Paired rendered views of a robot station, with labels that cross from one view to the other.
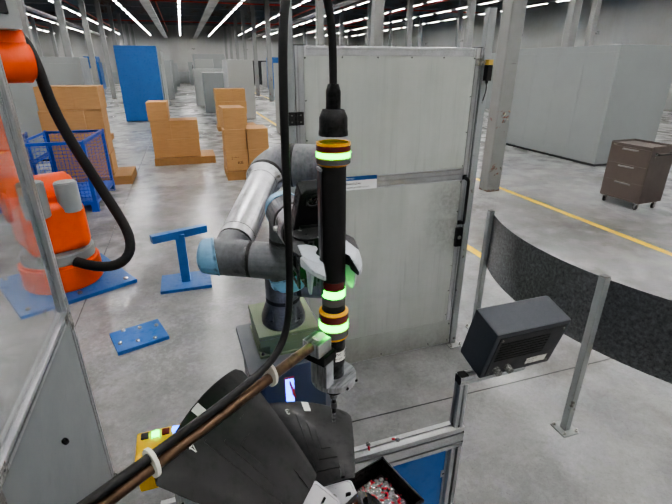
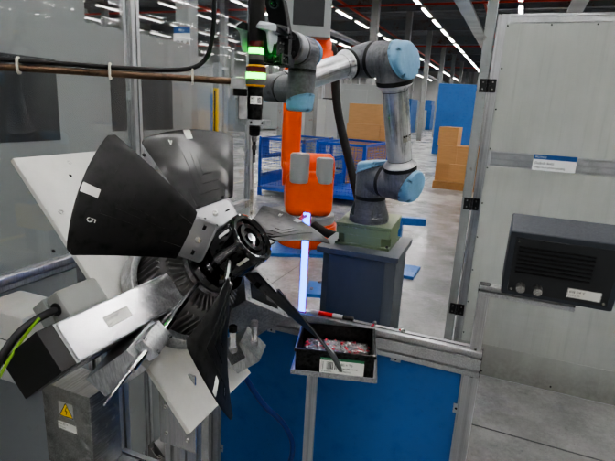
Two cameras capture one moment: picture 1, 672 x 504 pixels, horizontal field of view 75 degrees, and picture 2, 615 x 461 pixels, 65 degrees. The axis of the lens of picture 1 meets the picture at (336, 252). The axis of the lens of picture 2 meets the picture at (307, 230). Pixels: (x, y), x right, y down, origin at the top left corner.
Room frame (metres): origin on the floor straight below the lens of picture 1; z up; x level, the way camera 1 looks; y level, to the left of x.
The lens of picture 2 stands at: (-0.20, -0.81, 1.50)
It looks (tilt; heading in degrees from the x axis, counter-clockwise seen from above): 14 degrees down; 40
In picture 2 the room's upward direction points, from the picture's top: 3 degrees clockwise
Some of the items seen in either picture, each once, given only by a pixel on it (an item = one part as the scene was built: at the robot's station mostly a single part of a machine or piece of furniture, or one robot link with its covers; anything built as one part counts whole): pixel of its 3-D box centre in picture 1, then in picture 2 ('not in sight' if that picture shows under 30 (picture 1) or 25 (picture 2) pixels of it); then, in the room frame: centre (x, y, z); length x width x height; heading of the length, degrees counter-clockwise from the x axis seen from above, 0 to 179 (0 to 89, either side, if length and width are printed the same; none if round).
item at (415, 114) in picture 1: (387, 209); (587, 201); (2.57, -0.31, 1.10); 1.21 x 0.06 x 2.20; 109
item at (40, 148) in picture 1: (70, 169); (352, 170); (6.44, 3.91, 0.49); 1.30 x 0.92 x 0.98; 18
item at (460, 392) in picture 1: (459, 399); (480, 316); (1.07, -0.38, 0.96); 0.03 x 0.03 x 0.20; 19
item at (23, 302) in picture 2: not in sight; (16, 324); (0.19, 0.49, 0.92); 0.17 x 0.16 x 0.11; 109
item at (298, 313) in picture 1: (283, 306); (369, 207); (1.33, 0.18, 1.14); 0.15 x 0.15 x 0.10
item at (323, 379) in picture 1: (329, 356); (251, 101); (0.55, 0.01, 1.50); 0.09 x 0.07 x 0.10; 144
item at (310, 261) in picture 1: (311, 275); (245, 37); (0.55, 0.03, 1.64); 0.09 x 0.03 x 0.06; 9
